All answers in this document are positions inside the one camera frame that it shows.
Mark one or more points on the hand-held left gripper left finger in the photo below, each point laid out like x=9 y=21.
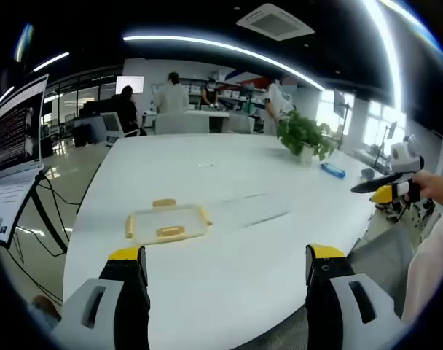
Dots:
x=130 y=291

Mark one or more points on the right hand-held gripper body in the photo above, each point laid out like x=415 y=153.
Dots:
x=405 y=156

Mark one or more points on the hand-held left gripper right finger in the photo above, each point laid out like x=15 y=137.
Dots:
x=327 y=291

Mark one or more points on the clear container with plastic buckles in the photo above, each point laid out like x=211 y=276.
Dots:
x=163 y=220

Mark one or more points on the person's right hand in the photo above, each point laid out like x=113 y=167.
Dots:
x=434 y=185

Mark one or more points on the grey mesh chair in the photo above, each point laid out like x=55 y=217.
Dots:
x=385 y=255

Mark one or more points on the green potted plant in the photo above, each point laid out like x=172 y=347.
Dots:
x=298 y=133

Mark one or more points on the wide ceiling light strip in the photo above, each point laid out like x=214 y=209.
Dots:
x=387 y=54

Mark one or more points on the black laptop stand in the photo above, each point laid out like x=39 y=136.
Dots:
x=48 y=218

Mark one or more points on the white paper sheet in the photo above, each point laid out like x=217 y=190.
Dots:
x=10 y=204

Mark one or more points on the white office chair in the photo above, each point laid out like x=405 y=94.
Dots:
x=112 y=122

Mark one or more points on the white chair back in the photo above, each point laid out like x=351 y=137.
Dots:
x=181 y=124

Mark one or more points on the ceiling air vent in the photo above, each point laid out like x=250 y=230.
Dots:
x=274 y=22

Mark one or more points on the open laptop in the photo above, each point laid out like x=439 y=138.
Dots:
x=17 y=127

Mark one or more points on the long ceiling light strip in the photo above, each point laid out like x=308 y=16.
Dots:
x=207 y=42

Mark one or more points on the short ceiling light strip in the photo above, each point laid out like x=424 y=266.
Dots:
x=52 y=61

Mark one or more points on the wall screen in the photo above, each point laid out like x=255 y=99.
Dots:
x=130 y=83

